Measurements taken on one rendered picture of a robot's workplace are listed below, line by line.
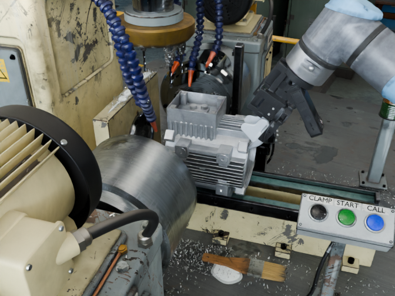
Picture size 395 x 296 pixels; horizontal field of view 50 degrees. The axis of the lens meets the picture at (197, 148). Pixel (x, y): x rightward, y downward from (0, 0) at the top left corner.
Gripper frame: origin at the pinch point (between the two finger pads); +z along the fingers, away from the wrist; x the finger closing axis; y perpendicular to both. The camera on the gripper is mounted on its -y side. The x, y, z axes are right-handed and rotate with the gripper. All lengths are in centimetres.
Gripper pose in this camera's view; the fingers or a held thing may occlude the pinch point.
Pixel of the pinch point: (254, 145)
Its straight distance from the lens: 96.6
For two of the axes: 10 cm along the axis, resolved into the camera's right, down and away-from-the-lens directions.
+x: -2.9, 5.1, -8.1
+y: -8.3, -5.6, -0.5
